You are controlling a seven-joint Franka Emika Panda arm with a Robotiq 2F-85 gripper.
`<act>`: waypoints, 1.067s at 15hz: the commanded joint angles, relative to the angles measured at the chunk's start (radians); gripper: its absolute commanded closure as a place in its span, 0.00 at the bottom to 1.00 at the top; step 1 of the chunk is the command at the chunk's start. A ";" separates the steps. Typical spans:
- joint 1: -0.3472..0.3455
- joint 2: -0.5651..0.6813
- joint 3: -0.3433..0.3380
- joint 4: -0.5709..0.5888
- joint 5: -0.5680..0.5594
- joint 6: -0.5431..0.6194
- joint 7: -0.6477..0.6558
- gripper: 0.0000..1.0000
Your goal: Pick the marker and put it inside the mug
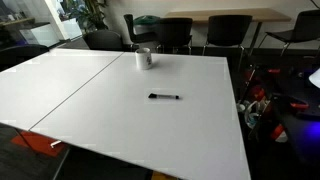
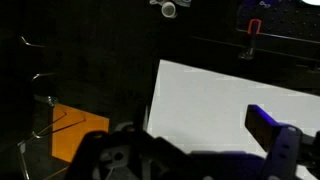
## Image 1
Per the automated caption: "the black and grey marker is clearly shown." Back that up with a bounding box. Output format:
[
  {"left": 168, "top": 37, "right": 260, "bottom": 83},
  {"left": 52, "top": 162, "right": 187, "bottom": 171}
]
[{"left": 147, "top": 92, "right": 180, "bottom": 101}]

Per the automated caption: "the white mug with cartoon print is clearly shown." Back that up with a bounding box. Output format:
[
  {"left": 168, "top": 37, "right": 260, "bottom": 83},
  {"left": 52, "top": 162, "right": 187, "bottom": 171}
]
[{"left": 134, "top": 47, "right": 154, "bottom": 71}]

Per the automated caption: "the green bag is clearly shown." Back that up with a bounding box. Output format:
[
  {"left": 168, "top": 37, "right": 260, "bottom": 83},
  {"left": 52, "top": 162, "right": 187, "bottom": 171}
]
[{"left": 133, "top": 14, "right": 162, "bottom": 26}]

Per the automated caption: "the wooden table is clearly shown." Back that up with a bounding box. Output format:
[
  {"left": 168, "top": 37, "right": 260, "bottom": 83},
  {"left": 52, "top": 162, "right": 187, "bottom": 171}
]
[{"left": 164, "top": 7, "right": 292, "bottom": 57}]

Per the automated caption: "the green potted plant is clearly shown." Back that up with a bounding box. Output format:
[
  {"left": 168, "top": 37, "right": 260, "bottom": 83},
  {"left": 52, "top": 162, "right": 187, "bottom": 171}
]
[{"left": 64, "top": 0, "right": 110, "bottom": 32}]

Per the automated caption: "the white planter box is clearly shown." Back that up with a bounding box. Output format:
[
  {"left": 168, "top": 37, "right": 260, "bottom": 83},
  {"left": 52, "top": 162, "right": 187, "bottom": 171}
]
[{"left": 60, "top": 18, "right": 83, "bottom": 41}]

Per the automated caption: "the grey metal table leg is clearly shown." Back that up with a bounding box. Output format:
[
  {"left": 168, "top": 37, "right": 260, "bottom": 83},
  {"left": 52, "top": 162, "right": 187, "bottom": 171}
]
[{"left": 51, "top": 146, "right": 72, "bottom": 180}]

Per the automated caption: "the red clamp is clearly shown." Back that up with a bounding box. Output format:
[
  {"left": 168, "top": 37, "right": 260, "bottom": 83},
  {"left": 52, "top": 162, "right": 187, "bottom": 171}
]
[
  {"left": 289, "top": 101, "right": 310, "bottom": 111},
  {"left": 269, "top": 123, "right": 286, "bottom": 141}
]

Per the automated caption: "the white low cabinet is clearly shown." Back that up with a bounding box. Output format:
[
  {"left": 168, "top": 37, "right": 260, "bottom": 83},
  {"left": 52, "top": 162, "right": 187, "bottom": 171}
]
[{"left": 19, "top": 23, "right": 62, "bottom": 48}]

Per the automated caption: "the black robot stand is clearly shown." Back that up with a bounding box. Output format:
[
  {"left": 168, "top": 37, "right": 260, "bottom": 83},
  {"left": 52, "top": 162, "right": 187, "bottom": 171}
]
[{"left": 263, "top": 93, "right": 320, "bottom": 168}]

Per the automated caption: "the white cable bundle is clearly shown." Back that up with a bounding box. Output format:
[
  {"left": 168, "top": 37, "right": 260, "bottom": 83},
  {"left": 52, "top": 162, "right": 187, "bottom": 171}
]
[{"left": 237, "top": 99, "right": 271, "bottom": 128}]

